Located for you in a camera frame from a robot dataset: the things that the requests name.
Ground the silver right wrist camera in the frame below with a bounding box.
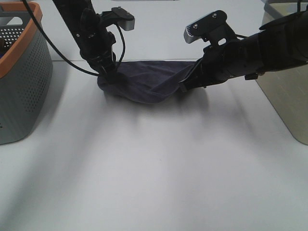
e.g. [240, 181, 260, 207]
[183, 10, 227, 44]

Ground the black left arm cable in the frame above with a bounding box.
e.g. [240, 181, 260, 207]
[23, 0, 126, 76]

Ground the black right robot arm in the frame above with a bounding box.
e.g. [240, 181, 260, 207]
[179, 10, 308, 92]

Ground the dark grey towel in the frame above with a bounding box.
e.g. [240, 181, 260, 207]
[97, 61, 194, 104]

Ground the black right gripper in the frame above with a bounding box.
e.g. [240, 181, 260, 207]
[179, 24, 238, 92]

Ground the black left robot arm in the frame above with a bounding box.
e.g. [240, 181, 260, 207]
[53, 0, 119, 84]

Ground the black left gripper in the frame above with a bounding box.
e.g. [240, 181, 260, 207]
[79, 8, 118, 84]

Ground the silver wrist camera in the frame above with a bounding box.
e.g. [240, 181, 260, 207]
[111, 7, 135, 31]
[183, 10, 227, 44]

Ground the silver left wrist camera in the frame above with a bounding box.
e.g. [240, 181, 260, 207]
[111, 7, 135, 31]

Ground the beige basket with grey rim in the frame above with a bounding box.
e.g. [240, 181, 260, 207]
[256, 0, 308, 145]

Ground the grey basket with orange rim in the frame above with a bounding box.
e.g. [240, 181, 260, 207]
[0, 1, 53, 144]

